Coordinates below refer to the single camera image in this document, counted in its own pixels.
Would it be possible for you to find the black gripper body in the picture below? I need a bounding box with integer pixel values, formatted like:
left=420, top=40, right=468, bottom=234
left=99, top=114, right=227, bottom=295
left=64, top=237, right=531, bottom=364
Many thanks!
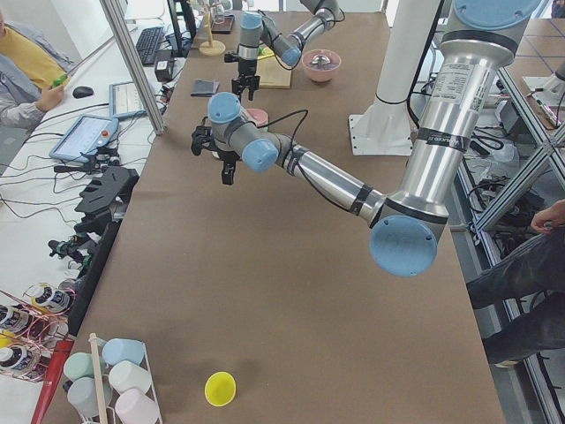
left=217, top=150, right=241, bottom=170
left=231, top=57, right=260, bottom=90

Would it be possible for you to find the small pink bowl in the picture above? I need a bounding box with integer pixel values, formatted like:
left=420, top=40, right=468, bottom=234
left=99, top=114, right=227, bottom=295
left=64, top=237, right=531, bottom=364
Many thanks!
left=245, top=108, right=268, bottom=127

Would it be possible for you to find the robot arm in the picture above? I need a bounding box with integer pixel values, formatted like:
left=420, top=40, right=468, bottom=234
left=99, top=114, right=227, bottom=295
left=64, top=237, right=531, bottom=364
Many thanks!
left=224, top=0, right=345, bottom=101
left=207, top=1, right=538, bottom=276

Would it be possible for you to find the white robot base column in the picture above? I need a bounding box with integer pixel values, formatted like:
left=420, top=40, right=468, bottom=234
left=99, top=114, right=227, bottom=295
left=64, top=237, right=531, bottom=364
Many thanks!
left=350, top=0, right=443, bottom=155

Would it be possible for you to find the large pink ice bowl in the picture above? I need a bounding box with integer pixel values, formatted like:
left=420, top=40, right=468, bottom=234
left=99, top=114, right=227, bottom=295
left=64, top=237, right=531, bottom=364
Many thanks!
left=301, top=49, right=342, bottom=82

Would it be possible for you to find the wooden cutting board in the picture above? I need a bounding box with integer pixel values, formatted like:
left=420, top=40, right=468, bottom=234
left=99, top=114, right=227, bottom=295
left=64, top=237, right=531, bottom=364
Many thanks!
left=256, top=56, right=292, bottom=89

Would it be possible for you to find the grey folded cloth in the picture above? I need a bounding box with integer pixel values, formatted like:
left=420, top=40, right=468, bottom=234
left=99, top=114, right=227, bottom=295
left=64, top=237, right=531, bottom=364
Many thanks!
left=191, top=79, right=220, bottom=97

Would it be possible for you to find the wooden mug tree stand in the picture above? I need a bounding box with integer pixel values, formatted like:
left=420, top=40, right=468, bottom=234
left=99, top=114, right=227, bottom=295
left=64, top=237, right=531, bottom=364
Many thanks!
left=199, top=11, right=225, bottom=57

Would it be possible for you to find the black framed tray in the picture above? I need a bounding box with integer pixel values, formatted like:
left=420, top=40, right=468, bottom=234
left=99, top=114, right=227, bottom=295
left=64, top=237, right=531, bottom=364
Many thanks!
left=212, top=15, right=235, bottom=34

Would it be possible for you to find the black keyboard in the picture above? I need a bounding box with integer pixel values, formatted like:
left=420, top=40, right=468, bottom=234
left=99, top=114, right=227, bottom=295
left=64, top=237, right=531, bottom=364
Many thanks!
left=135, top=26, right=165, bottom=66

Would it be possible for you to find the black tool stand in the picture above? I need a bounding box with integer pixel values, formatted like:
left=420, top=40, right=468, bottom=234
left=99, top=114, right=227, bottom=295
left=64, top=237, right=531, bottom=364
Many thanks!
left=48, top=166, right=139, bottom=337

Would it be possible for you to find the blue teach pendant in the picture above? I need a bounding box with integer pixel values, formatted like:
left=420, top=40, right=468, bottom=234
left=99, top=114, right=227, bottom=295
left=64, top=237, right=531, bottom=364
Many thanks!
left=49, top=115, right=119, bottom=163

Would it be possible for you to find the black computer mouse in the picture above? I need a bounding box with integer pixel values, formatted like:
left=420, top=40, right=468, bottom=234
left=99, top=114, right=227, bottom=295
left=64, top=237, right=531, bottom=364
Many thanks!
left=72, top=86, right=94, bottom=99

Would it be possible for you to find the seated person yellow shirt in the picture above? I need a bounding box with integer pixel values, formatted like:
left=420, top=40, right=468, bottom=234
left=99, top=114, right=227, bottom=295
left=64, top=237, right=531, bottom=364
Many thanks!
left=1, top=20, right=74, bottom=132

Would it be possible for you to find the blue cup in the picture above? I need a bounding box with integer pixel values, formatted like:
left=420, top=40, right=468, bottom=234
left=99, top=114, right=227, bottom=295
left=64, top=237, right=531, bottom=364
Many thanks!
left=102, top=338, right=145, bottom=366

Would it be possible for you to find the yellow plastic cup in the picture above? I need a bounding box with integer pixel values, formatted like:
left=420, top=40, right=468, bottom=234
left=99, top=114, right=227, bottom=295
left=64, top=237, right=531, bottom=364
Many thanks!
left=204, top=371, right=237, bottom=407

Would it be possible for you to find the white cup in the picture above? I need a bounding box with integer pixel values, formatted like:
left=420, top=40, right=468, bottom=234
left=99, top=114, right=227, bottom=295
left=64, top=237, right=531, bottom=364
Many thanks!
left=109, top=360, right=152, bottom=394

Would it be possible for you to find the green cup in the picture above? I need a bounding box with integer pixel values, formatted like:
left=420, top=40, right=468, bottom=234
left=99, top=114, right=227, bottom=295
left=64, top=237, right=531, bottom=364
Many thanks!
left=63, top=352, right=94, bottom=382

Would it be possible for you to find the pink cup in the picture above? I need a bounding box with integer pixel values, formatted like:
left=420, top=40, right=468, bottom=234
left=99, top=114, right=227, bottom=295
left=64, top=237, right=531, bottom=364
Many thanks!
left=115, top=388, right=159, bottom=424

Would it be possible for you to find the grey cup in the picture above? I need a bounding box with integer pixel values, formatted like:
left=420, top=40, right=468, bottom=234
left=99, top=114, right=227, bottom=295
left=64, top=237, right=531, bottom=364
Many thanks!
left=67, top=376, right=99, bottom=417

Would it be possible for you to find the standing person green shirt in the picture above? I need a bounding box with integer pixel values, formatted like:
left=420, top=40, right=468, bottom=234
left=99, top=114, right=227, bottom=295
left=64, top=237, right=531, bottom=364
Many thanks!
left=466, top=200, right=564, bottom=367

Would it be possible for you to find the aluminium frame post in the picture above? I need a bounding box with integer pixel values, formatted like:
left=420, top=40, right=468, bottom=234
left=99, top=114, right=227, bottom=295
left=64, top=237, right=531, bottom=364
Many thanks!
left=100, top=0, right=165, bottom=135

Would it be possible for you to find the wire cup rack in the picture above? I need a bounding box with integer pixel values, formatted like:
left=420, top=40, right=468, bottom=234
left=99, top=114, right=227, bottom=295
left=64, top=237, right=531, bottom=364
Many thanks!
left=88, top=333, right=163, bottom=423

